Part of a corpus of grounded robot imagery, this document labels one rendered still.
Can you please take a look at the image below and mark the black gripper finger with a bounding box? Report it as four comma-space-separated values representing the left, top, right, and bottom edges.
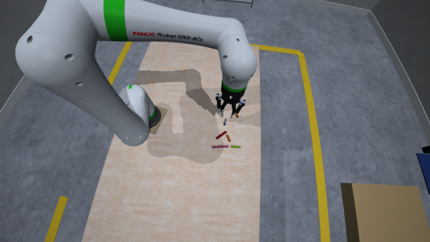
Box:
230, 99, 246, 118
215, 93, 228, 116

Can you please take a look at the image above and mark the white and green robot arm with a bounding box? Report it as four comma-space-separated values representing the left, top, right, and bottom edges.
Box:
15, 0, 257, 147

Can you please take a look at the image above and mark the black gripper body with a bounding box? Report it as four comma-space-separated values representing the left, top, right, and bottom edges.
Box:
221, 95, 241, 104

